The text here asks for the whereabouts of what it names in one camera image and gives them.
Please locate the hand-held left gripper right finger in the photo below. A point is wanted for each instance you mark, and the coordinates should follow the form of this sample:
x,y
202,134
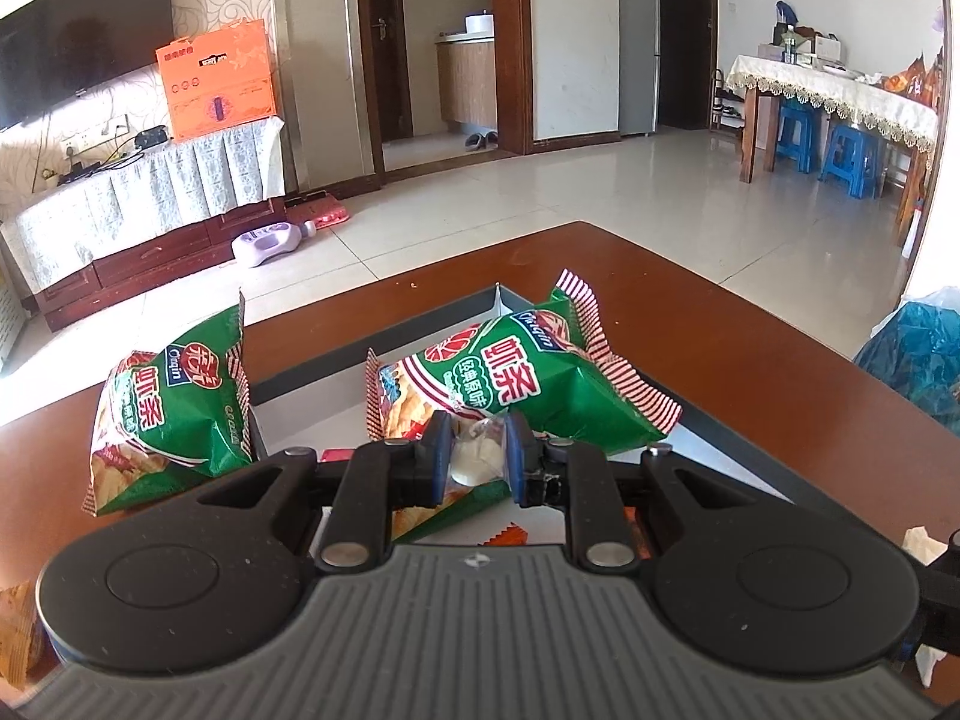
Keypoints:
x,y
516,459

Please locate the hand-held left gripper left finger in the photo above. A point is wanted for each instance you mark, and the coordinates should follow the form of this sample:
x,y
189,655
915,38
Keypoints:
x,y
439,459

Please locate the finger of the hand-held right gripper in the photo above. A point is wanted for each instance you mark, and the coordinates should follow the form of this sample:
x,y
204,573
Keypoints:
x,y
945,592

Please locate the small white candy packet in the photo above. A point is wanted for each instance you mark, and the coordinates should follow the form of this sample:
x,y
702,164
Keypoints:
x,y
472,465

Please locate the green prawn cracker bag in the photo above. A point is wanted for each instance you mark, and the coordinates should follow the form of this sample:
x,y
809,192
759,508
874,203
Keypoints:
x,y
172,420
555,382

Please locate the grey shallow box tray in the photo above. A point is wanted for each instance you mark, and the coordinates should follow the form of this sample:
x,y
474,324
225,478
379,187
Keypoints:
x,y
720,450

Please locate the tan snack packet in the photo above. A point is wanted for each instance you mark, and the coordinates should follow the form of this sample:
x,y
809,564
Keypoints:
x,y
19,630

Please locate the crumpled white tissue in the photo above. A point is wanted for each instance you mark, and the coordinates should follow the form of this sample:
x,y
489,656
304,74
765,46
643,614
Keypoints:
x,y
919,544

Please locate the blue plastic bag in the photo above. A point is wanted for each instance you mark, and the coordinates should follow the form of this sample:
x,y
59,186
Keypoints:
x,y
915,360

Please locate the red dustpan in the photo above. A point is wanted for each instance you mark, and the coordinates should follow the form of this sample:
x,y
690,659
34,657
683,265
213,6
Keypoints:
x,y
330,214

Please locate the purple detergent bottle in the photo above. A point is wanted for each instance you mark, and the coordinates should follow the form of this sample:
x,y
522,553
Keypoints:
x,y
266,246

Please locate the pair of slippers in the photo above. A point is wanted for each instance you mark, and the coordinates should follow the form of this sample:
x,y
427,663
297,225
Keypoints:
x,y
480,141

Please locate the dark wooden tv cabinet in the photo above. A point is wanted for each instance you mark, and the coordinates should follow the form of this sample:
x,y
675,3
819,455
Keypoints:
x,y
150,262

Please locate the wooden kitchen cabinet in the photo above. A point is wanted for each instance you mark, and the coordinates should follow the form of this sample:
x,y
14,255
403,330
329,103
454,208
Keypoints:
x,y
465,82

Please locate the pale patterned cabinet cloth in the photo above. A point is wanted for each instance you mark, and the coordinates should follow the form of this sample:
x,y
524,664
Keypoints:
x,y
150,195

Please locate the wooden dining table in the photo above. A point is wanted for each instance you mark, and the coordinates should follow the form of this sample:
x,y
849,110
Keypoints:
x,y
752,135

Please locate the metal shoe rack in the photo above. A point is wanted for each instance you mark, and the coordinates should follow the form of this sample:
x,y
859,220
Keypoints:
x,y
726,101

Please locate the blue plastic stool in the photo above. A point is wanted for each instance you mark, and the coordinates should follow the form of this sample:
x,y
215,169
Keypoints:
x,y
851,157
796,131

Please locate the grey refrigerator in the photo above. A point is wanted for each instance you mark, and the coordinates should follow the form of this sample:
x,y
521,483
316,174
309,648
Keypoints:
x,y
637,45

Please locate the black set-top device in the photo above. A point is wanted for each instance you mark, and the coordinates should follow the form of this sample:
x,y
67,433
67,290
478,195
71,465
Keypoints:
x,y
150,138

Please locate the white cooking pot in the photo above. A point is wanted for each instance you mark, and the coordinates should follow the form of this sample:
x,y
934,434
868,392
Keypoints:
x,y
480,25

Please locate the orange cardboard gift box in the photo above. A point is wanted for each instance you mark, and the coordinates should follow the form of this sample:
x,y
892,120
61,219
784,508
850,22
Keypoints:
x,y
217,82

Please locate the black power strip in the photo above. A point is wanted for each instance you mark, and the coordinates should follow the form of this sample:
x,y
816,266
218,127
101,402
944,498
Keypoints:
x,y
79,172

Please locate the white cardboard box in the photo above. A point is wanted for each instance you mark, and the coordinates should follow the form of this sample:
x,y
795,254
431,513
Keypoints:
x,y
829,49

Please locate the black flat television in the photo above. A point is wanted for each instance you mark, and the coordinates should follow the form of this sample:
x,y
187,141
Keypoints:
x,y
82,37

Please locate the white wall sockets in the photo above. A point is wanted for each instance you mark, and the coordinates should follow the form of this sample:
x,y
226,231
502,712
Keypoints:
x,y
94,135

